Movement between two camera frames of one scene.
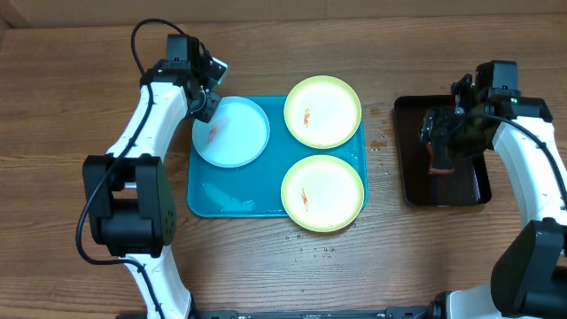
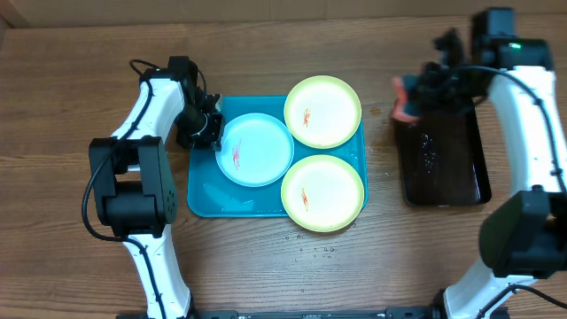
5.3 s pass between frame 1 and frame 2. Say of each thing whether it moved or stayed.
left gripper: moved
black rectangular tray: stayed
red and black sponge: moved
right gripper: moved
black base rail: stayed
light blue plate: moved
